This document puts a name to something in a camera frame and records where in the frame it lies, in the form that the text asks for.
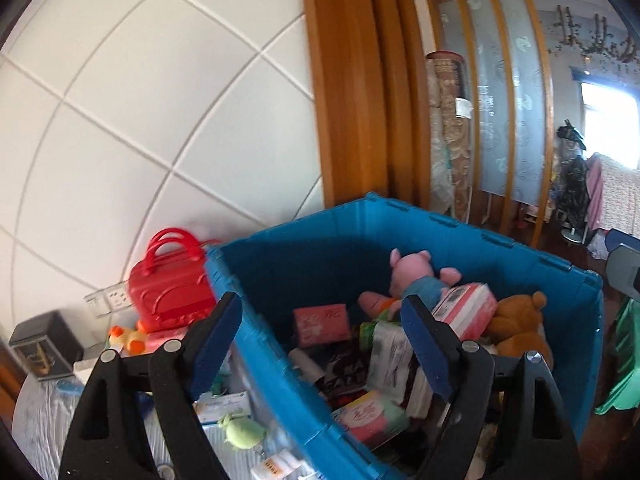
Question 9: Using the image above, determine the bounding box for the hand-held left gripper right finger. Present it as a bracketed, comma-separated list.
[400, 294, 583, 480]

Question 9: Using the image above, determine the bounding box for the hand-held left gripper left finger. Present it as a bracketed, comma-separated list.
[59, 291, 244, 480]

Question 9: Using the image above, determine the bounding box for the pink pig plush toy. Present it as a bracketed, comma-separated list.
[357, 247, 463, 322]

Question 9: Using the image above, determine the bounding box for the brown teddy bear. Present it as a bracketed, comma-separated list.
[482, 291, 555, 368]

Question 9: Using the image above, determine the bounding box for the blue plastic storage bin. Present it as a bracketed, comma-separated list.
[205, 191, 606, 480]

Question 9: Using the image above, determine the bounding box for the white striped pack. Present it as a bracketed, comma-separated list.
[367, 320, 433, 418]

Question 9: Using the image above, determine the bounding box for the white red tissue pack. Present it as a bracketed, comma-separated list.
[431, 282, 499, 343]

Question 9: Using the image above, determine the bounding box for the white medicine box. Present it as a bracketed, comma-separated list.
[194, 391, 253, 427]

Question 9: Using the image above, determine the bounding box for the pink floral cloth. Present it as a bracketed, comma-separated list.
[585, 152, 640, 256]

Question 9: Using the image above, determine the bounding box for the red toy suitcase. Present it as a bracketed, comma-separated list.
[127, 227, 218, 333]

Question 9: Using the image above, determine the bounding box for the black printed packet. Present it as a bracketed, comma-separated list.
[317, 342, 373, 403]

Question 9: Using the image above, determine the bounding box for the orange duck toy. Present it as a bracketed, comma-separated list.
[107, 325, 151, 356]

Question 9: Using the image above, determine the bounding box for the white pink tissue pack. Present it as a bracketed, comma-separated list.
[331, 390, 411, 448]

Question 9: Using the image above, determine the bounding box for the green plush toy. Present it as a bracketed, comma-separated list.
[217, 410, 268, 450]

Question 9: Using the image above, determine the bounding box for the green cloth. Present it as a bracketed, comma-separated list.
[592, 295, 640, 416]

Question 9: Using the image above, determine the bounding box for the coat stand with dark clothes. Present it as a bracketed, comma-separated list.
[555, 119, 591, 246]

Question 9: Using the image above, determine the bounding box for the pink flat box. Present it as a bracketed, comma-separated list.
[292, 303, 353, 348]

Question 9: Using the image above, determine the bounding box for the black box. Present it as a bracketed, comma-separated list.
[9, 310, 85, 381]

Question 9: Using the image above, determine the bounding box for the wooden slat partition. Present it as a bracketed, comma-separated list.
[415, 0, 556, 248]

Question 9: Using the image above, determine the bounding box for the rolled patterned carpet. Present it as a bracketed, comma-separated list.
[425, 50, 475, 223]

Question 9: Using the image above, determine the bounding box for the white wall socket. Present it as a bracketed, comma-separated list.
[84, 284, 133, 317]

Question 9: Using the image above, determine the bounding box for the wooden door frame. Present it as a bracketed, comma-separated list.
[299, 0, 433, 208]

